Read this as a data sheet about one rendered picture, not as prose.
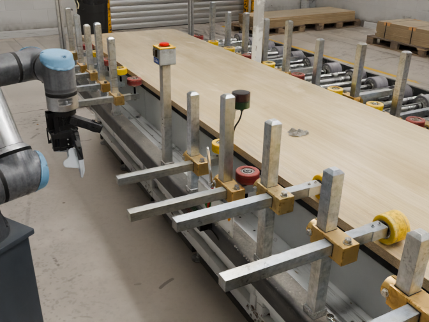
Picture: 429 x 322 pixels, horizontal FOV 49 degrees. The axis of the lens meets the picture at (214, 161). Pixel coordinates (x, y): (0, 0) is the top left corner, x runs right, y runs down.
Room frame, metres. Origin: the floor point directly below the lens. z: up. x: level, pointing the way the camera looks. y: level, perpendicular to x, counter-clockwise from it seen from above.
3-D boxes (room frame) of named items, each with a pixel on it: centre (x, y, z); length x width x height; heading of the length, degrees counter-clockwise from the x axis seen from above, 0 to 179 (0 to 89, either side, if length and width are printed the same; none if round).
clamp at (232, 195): (1.40, -0.05, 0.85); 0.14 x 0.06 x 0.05; 28
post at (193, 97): (1.64, 0.08, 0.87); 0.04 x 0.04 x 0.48; 28
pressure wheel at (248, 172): (1.41, -0.11, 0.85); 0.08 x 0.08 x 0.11
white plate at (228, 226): (1.43, 0.00, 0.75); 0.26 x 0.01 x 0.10; 28
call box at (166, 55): (1.87, 0.20, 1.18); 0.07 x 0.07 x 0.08; 28
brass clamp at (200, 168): (1.62, 0.07, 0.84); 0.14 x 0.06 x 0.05; 28
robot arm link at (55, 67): (1.34, 0.45, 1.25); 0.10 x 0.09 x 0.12; 48
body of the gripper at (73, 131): (1.33, 0.46, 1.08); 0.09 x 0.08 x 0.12; 121
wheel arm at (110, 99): (2.44, 0.62, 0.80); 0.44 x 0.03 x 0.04; 118
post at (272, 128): (1.20, -0.16, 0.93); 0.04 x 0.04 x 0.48; 28
